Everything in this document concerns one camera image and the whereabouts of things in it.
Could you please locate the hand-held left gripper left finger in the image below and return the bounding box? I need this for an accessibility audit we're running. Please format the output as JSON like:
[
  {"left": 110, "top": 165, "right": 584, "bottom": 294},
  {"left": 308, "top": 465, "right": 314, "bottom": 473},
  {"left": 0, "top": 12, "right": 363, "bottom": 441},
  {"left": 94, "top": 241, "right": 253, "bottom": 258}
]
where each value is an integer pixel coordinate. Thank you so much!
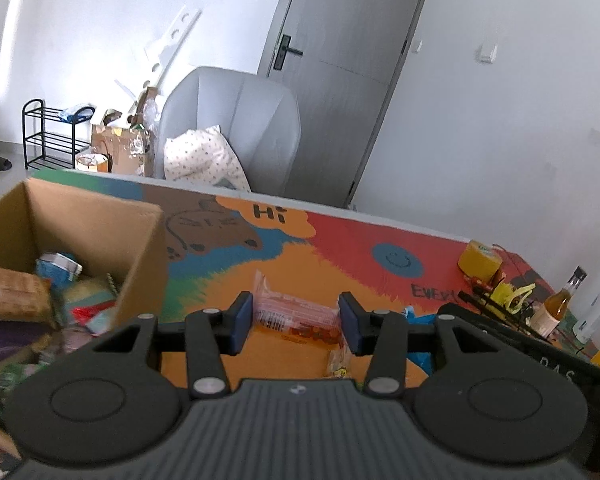
[{"left": 92, "top": 290, "right": 256, "bottom": 402}]

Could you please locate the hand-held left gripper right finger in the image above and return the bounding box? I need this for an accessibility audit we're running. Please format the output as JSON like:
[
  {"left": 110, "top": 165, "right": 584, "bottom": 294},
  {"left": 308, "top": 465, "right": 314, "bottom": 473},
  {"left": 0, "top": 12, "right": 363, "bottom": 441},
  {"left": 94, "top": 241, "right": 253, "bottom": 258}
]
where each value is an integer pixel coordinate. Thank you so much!
[{"left": 336, "top": 291, "right": 512, "bottom": 398}]

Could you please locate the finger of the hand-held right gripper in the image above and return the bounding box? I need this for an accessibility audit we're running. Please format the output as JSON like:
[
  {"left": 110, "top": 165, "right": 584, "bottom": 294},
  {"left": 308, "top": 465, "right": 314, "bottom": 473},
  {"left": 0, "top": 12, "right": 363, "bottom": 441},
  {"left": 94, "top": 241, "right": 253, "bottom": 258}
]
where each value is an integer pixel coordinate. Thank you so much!
[{"left": 438, "top": 302, "right": 532, "bottom": 347}]

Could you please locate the clear red snack packet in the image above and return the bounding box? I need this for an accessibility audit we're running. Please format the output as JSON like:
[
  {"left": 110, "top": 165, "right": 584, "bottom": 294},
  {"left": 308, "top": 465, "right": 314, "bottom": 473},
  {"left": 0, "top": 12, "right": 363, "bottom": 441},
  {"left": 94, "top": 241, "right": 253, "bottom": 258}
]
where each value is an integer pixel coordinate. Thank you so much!
[{"left": 252, "top": 269, "right": 344, "bottom": 347}]

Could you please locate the brown cardboard box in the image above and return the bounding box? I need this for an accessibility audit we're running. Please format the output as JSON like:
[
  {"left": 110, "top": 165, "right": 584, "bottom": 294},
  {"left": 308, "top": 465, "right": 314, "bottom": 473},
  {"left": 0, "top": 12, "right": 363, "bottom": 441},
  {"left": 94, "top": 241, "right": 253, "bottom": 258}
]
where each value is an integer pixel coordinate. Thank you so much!
[{"left": 0, "top": 178, "right": 169, "bottom": 343}]

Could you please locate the black folding stand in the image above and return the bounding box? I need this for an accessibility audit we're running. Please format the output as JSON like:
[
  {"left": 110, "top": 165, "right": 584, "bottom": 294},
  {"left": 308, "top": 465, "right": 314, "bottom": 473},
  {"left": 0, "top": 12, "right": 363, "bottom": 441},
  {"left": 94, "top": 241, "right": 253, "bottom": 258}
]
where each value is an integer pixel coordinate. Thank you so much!
[{"left": 457, "top": 287, "right": 582, "bottom": 357}]

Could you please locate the yellow plastic bag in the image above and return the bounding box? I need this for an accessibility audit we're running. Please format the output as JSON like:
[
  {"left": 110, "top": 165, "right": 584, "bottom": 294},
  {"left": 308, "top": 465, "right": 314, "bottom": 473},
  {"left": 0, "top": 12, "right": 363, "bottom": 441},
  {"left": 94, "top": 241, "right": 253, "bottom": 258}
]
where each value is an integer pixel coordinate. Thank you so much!
[{"left": 494, "top": 281, "right": 537, "bottom": 315}]

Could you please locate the small yellow snack packet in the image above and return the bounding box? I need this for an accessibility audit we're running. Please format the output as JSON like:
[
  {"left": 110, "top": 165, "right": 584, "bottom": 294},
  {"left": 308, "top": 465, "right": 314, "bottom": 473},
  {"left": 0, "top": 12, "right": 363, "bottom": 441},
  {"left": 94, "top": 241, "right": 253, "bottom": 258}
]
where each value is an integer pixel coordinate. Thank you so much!
[{"left": 326, "top": 347, "right": 354, "bottom": 379}]

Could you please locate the yellow tape roll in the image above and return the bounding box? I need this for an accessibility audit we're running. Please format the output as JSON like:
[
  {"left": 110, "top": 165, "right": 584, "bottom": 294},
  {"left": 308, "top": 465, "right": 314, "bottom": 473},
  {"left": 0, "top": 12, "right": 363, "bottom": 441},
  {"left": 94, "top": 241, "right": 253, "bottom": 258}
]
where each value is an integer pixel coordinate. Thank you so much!
[{"left": 457, "top": 239, "right": 504, "bottom": 287}]

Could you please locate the white plastic bottle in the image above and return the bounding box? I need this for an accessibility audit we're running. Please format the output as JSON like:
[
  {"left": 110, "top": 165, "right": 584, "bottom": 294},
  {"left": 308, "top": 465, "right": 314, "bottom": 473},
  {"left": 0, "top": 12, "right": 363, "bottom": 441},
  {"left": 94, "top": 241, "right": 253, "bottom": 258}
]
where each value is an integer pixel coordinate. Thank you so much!
[{"left": 574, "top": 280, "right": 600, "bottom": 347}]

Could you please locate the glass bottle with orange drink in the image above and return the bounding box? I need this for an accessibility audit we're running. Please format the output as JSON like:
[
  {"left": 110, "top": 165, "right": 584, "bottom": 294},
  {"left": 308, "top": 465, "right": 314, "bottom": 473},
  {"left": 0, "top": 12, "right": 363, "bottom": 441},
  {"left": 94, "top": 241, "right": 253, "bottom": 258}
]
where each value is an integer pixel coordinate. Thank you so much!
[{"left": 529, "top": 265, "right": 589, "bottom": 337}]

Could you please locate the white dotted pillow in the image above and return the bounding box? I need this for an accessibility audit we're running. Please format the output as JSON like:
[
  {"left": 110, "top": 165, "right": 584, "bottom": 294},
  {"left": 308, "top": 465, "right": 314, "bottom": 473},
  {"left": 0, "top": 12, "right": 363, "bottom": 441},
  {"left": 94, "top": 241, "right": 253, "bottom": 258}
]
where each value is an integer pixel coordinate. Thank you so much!
[{"left": 163, "top": 125, "right": 252, "bottom": 192}]

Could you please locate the blue white snack packet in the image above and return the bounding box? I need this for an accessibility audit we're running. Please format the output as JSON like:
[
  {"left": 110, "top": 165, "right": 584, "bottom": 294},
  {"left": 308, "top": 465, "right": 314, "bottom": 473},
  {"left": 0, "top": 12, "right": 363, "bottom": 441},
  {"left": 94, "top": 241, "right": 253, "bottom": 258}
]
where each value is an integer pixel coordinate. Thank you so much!
[{"left": 35, "top": 252, "right": 84, "bottom": 292}]

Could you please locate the brown paper bag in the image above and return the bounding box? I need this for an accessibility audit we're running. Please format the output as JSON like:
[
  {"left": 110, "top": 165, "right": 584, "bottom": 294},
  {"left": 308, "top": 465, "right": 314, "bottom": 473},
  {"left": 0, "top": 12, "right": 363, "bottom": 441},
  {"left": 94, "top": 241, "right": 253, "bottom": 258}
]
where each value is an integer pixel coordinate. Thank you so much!
[{"left": 89, "top": 87, "right": 162, "bottom": 179}]

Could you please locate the grey armchair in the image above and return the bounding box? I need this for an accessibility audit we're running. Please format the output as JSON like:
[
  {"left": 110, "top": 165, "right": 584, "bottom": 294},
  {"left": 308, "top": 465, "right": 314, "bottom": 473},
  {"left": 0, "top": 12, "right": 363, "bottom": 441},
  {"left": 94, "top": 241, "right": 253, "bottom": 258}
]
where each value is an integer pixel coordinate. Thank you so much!
[{"left": 152, "top": 65, "right": 301, "bottom": 196}]

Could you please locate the brown snack packet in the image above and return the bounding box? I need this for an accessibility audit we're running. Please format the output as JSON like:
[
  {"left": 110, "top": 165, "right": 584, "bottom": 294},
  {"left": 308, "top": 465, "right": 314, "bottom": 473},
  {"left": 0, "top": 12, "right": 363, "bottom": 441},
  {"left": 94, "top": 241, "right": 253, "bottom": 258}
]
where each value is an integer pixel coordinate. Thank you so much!
[{"left": 0, "top": 264, "right": 57, "bottom": 322}]

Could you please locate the grey door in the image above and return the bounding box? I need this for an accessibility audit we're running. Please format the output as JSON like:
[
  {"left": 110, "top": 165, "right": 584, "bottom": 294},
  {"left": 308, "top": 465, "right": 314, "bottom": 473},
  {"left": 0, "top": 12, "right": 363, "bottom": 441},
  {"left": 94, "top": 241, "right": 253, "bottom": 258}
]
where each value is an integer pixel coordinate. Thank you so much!
[{"left": 257, "top": 0, "right": 437, "bottom": 207}]

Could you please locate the blue item on rack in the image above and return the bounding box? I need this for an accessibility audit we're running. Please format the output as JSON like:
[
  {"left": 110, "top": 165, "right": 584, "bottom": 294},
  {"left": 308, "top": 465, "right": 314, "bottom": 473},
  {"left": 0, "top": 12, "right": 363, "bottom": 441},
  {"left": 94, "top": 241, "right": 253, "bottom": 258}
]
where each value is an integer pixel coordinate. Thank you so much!
[{"left": 59, "top": 103, "right": 94, "bottom": 124}]

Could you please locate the black shoe rack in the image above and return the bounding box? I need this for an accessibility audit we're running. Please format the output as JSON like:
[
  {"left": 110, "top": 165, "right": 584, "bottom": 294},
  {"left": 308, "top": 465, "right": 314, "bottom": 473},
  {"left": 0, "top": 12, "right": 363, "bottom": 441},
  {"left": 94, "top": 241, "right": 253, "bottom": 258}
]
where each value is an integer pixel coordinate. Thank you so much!
[{"left": 22, "top": 99, "right": 94, "bottom": 171}]

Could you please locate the white board with holes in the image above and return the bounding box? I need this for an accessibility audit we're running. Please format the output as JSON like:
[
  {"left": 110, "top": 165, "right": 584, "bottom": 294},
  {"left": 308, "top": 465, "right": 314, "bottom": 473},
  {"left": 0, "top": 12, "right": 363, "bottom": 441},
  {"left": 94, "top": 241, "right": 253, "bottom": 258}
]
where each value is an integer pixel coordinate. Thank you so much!
[{"left": 114, "top": 5, "right": 202, "bottom": 127}]

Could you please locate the black door handle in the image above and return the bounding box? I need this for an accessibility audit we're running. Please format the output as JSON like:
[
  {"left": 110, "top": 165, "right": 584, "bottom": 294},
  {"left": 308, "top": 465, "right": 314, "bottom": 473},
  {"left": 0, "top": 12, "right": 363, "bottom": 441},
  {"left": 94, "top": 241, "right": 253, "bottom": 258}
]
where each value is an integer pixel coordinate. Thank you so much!
[{"left": 273, "top": 34, "right": 304, "bottom": 72}]

